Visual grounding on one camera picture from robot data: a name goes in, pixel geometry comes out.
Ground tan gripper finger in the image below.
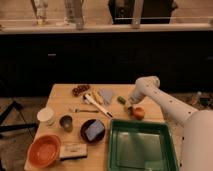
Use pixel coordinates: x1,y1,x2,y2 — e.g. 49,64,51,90
124,102,131,111
128,106,134,115

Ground green pepper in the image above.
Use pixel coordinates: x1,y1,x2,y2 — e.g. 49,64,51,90
117,96,126,104

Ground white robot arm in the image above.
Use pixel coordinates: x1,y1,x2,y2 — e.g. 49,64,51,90
127,76,213,171

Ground green plastic tray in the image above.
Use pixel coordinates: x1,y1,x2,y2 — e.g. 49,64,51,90
107,119,179,171

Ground grey cloth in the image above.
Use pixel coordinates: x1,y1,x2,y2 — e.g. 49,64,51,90
99,89,114,105

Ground yellow corn piece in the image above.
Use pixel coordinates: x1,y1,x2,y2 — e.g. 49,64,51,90
92,91,104,105

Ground blue sponge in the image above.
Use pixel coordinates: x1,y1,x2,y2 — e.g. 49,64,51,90
85,120,105,141

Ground black plate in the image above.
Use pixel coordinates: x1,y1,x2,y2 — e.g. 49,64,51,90
80,119,105,143

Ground small metal cup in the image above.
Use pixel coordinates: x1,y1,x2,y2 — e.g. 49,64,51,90
59,115,73,132

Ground white cup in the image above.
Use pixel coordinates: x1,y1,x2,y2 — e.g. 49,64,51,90
37,107,55,126

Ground orange bowl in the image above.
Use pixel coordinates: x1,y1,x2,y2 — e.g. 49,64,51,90
28,135,61,168

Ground black chair base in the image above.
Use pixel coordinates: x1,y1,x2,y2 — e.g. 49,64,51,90
0,101,38,137

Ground dark cabinet counter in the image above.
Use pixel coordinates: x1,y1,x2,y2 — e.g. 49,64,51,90
0,28,213,97

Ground white handled utensil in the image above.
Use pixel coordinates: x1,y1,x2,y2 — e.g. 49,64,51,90
84,93,113,118

